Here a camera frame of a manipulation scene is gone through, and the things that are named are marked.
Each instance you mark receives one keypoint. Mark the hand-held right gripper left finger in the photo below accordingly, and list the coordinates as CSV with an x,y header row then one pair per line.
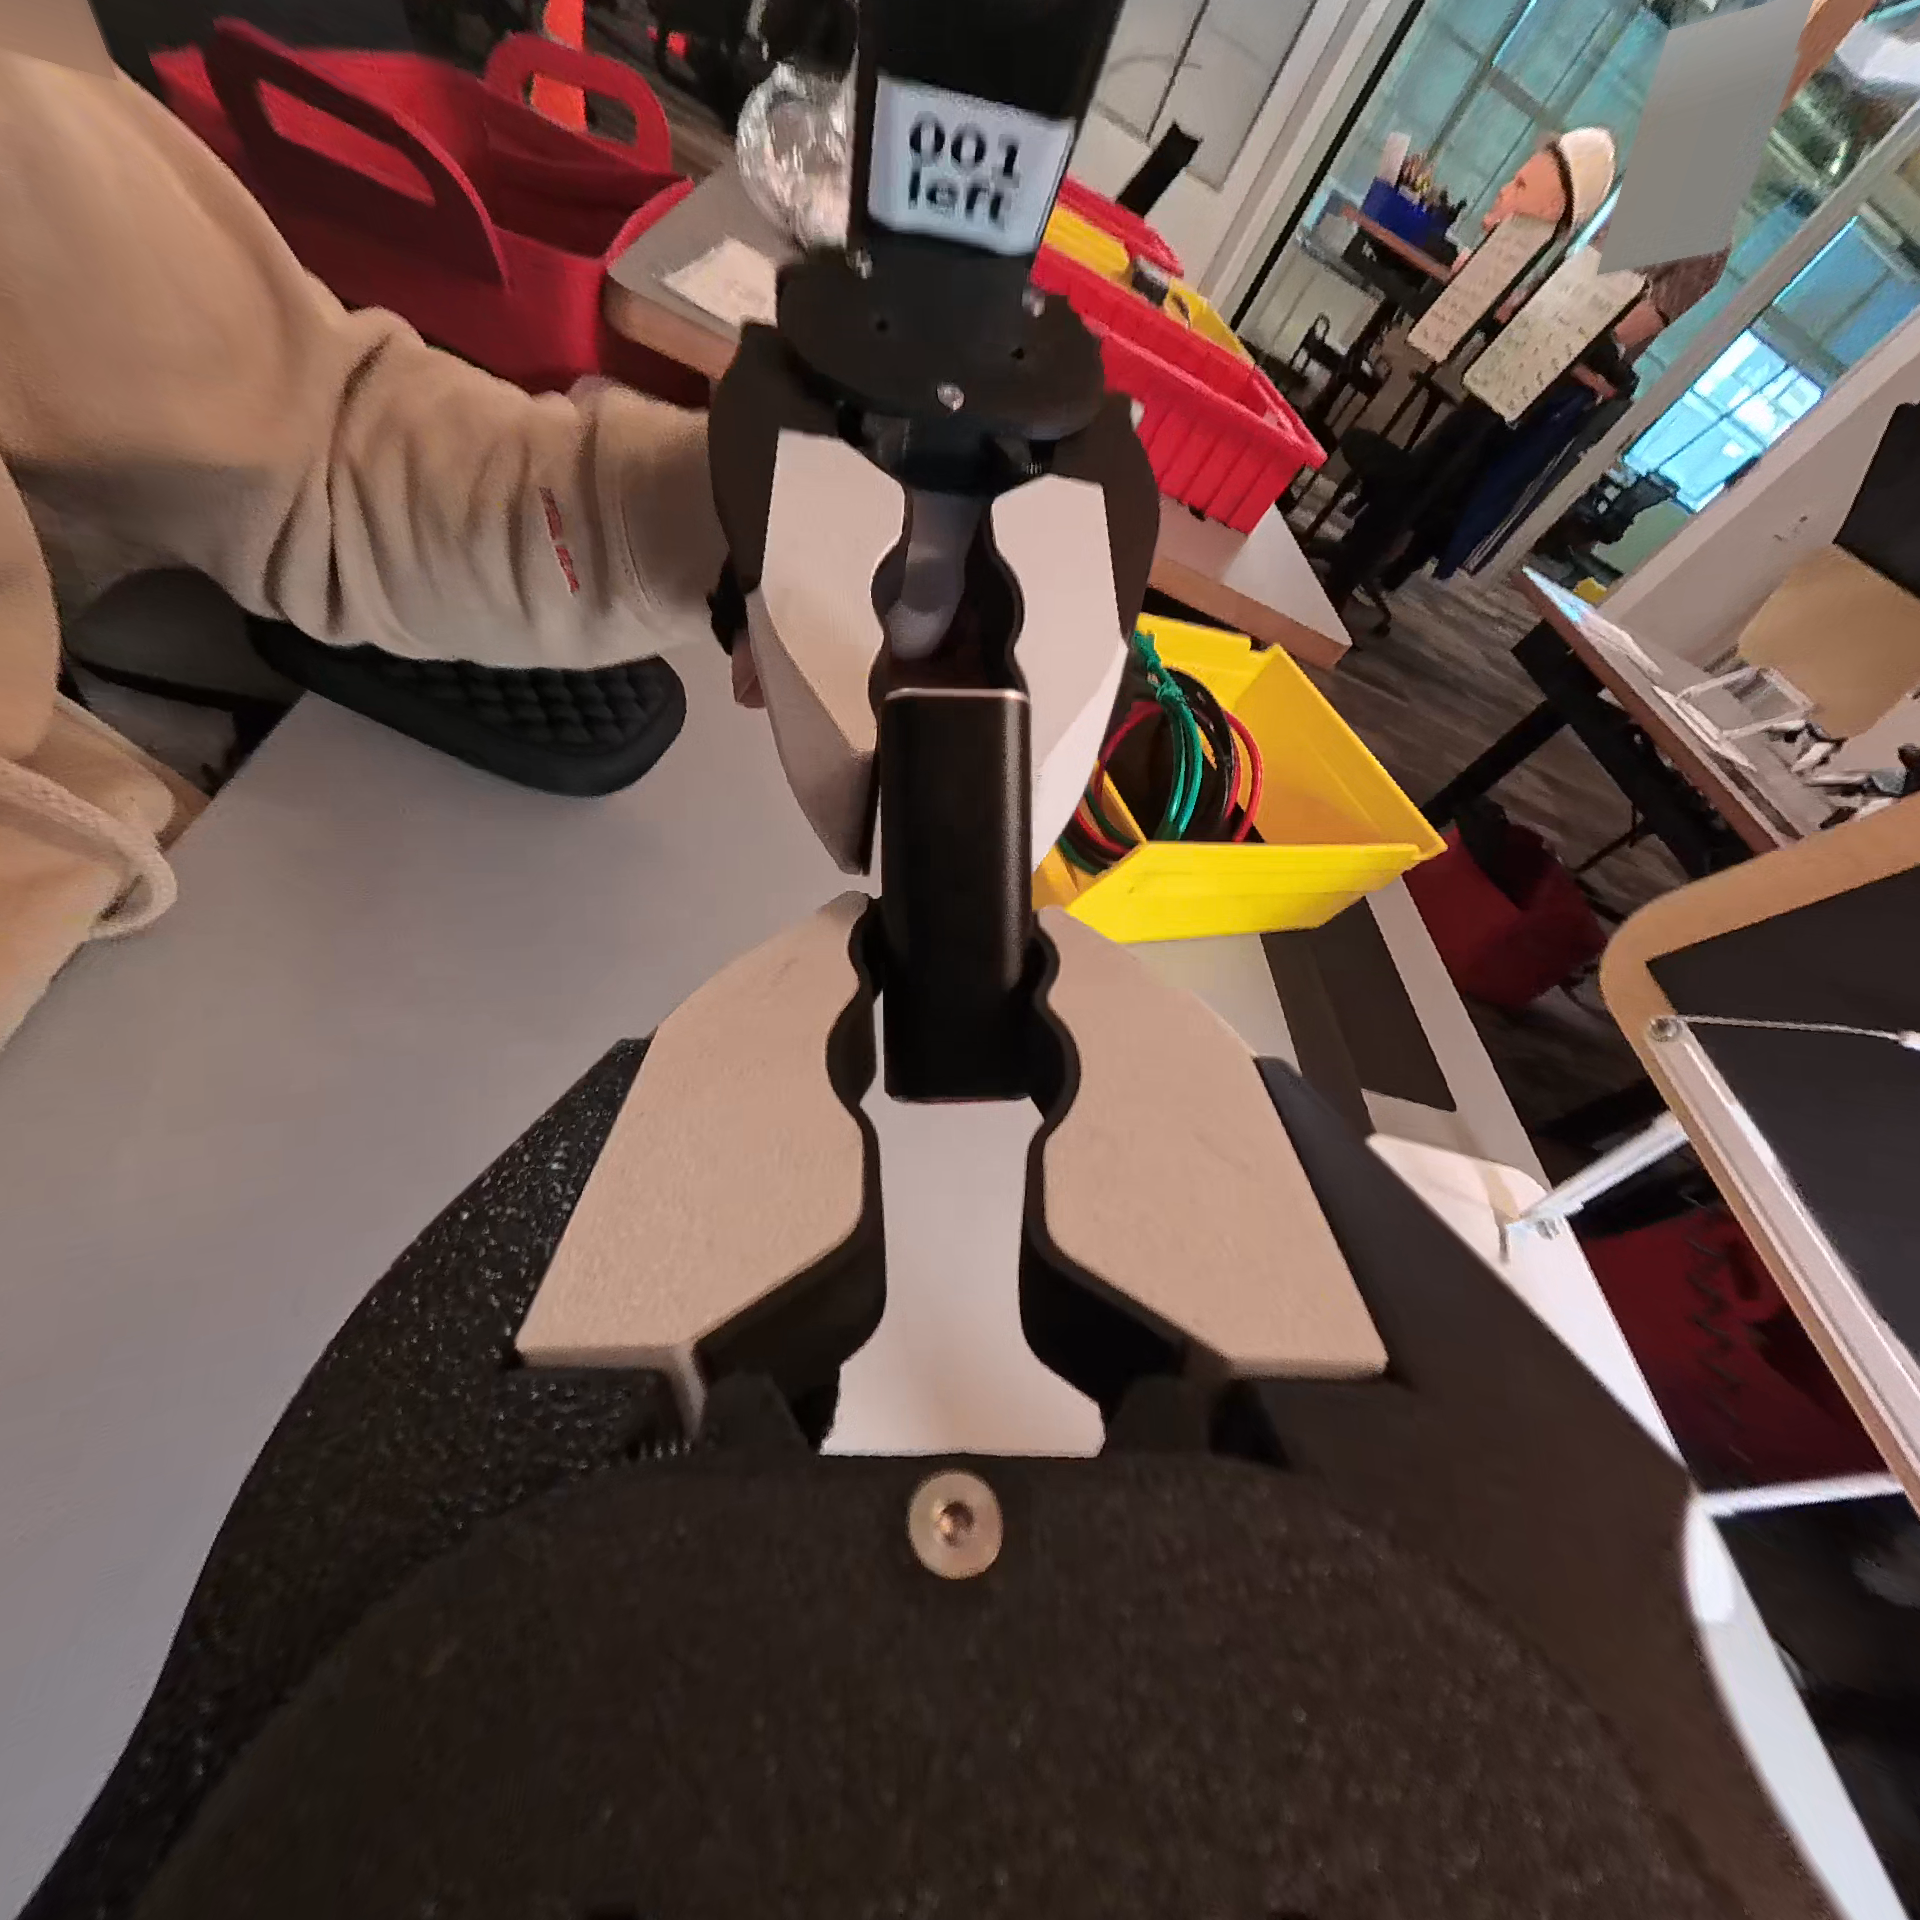
x,y
705,1170

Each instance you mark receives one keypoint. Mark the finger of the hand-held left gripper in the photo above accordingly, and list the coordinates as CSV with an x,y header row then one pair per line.
x,y
1073,645
819,661

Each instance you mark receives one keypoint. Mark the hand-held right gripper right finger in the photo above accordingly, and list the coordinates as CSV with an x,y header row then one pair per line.
x,y
1201,1185

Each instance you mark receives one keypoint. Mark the black ethernet adapter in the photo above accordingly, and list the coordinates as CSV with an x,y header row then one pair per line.
x,y
954,869

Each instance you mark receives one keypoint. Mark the person's left forearm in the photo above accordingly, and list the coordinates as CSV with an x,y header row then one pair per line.
x,y
376,451

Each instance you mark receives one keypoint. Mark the small yellow plastic bin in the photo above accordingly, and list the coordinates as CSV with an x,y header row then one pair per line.
x,y
1088,235

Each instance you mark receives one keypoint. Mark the white paper sheet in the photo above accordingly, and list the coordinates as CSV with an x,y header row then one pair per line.
x,y
721,283

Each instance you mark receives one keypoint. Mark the clear plastic bag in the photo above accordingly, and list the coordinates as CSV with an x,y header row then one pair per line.
x,y
787,148

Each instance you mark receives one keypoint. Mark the red plastic storage bin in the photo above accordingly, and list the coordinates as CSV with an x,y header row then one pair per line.
x,y
1201,420

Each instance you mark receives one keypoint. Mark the yellow plastic storage bin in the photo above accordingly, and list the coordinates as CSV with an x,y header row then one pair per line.
x,y
1244,885

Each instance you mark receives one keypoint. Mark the black padded chair armrest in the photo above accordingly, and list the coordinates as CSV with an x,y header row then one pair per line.
x,y
494,713

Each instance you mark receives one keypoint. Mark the red bag under table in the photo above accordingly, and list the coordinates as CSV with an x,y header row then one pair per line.
x,y
1506,921

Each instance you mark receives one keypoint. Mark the blue pen box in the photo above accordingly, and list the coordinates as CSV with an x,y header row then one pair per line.
x,y
1402,210

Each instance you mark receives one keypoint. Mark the white printed board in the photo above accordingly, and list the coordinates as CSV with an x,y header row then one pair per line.
x,y
1553,338
1476,283

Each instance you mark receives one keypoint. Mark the red felt bag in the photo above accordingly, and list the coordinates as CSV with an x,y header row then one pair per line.
x,y
420,194

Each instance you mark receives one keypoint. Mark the red crate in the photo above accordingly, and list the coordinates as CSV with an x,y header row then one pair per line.
x,y
1723,1348

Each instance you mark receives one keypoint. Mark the cluttered office desk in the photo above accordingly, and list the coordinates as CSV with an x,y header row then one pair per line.
x,y
1651,675

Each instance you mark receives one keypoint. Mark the mannequin head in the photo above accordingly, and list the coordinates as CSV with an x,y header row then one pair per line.
x,y
1560,187

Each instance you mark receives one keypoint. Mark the person's beige sweater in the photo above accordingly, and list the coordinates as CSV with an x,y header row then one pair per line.
x,y
60,856

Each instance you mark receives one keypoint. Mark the black panel with wooden frame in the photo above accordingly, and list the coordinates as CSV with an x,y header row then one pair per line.
x,y
1799,1078

